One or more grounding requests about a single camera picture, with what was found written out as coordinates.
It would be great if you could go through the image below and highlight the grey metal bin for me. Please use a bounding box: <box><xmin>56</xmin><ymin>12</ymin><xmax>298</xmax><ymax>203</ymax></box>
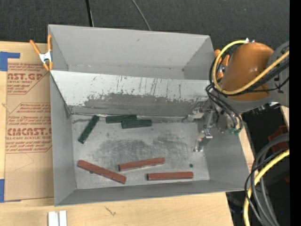
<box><xmin>48</xmin><ymin>24</ymin><xmax>251</xmax><ymax>207</ymax></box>

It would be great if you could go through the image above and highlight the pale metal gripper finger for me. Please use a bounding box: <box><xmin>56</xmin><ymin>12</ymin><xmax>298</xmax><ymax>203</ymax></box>
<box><xmin>187</xmin><ymin>107</ymin><xmax>212</xmax><ymax>123</ymax></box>
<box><xmin>193</xmin><ymin>130</ymin><xmax>214</xmax><ymax>153</ymax></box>

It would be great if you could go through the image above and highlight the dark green flat block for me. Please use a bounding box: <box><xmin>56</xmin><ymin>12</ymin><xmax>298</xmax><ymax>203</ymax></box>
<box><xmin>105</xmin><ymin>114</ymin><xmax>138</xmax><ymax>124</ymax></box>
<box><xmin>120</xmin><ymin>119</ymin><xmax>153</xmax><ymax>129</ymax></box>
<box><xmin>78</xmin><ymin>114</ymin><xmax>100</xmax><ymax>145</ymax></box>

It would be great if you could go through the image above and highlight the brown cardboard board red print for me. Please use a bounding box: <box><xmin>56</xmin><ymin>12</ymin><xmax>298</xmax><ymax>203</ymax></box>
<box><xmin>0</xmin><ymin>40</ymin><xmax>55</xmax><ymax>202</ymax></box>

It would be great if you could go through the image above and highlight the red-brown flat block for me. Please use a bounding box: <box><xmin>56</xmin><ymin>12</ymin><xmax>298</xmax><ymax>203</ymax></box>
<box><xmin>77</xmin><ymin>160</ymin><xmax>127</xmax><ymax>185</ymax></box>
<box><xmin>118</xmin><ymin>157</ymin><xmax>166</xmax><ymax>172</ymax></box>
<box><xmin>146</xmin><ymin>171</ymin><xmax>194</xmax><ymax>181</ymax></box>

